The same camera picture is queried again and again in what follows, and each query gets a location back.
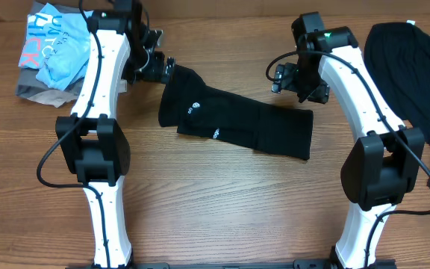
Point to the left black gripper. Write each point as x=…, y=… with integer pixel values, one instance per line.
x=154, y=72

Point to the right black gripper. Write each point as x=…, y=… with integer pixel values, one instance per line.
x=283, y=78

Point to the black t-shirt with logo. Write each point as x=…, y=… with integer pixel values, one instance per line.
x=197, y=109

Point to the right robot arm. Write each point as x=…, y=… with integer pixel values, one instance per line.
x=384, y=161

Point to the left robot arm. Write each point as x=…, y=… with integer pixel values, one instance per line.
x=123, y=51

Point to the light blue printed shirt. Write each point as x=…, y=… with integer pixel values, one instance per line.
x=57, y=46

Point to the beige folded garment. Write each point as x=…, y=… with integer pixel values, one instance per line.
x=53, y=97

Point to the black garment pile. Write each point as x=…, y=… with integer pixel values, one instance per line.
x=397, y=56

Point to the dark grey folded garment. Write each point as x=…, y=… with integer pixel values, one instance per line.
x=27, y=84

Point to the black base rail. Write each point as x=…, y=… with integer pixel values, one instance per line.
x=233, y=266

